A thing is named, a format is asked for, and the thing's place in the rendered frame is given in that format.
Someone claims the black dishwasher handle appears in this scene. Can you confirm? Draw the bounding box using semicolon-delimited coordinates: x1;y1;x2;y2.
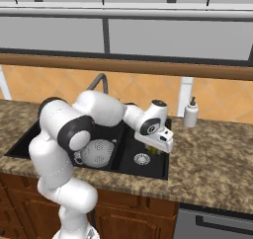
195;214;253;236

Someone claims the wooden cabinet door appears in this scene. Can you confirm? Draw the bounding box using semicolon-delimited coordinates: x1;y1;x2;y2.
93;210;178;239
0;173;63;239

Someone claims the grey dishwasher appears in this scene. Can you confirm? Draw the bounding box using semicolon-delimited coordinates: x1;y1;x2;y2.
172;207;253;239

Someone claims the green kiwi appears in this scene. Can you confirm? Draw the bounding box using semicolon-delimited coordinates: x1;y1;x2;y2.
146;144;161;156

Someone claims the black double sink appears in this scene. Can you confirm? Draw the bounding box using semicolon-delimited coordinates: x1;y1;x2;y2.
3;116;173;181

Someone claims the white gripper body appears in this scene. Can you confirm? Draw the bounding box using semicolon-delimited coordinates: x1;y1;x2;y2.
133;130;175;154

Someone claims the wooden window sill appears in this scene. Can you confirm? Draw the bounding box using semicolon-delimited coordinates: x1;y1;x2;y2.
0;52;253;82

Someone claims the window with grey frame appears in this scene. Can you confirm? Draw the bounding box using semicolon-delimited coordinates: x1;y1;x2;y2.
0;14;253;68

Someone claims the silver sink drain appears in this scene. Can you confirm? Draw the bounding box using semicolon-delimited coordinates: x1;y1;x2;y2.
133;152;151;166

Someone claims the dark grey sink faucet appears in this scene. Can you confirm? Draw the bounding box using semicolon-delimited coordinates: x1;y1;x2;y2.
85;72;110;96

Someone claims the white colander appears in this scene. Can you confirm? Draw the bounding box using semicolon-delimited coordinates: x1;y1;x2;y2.
73;138;118;170

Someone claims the wooden drawer front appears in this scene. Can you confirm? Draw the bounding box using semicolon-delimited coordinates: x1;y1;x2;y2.
95;188;180;219

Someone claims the white soap dispenser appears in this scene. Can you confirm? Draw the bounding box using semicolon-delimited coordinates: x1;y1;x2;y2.
183;96;200;129

